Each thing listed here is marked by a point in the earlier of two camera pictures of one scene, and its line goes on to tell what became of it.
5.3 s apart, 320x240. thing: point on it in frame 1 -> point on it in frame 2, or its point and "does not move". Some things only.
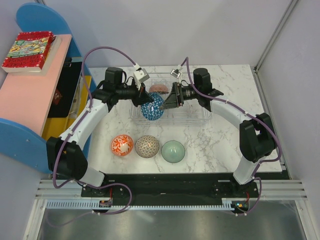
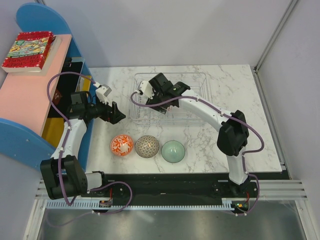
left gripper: [141, 96] -> [109, 117]
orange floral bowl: [121, 145] does not move
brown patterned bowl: [147, 146] does not move
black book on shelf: [62, 100] does not move
